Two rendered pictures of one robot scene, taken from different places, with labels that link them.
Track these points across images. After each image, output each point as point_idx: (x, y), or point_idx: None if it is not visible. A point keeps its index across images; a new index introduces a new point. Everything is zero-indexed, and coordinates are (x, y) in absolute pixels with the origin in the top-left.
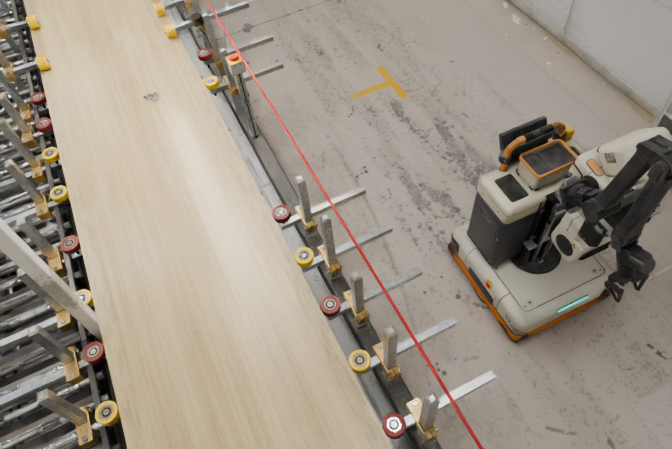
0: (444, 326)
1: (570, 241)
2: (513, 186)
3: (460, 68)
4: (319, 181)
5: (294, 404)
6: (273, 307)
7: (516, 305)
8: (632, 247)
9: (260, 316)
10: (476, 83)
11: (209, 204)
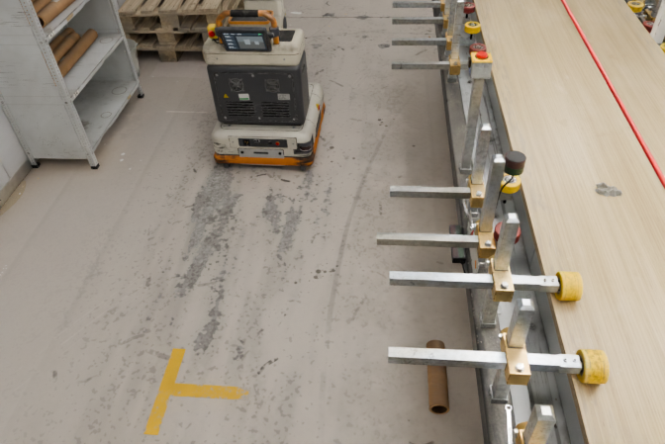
0: (400, 1)
1: (284, 15)
2: (282, 36)
3: (62, 354)
4: (379, 286)
5: None
6: (508, 12)
7: (315, 88)
8: None
9: (519, 11)
10: (80, 317)
11: (542, 68)
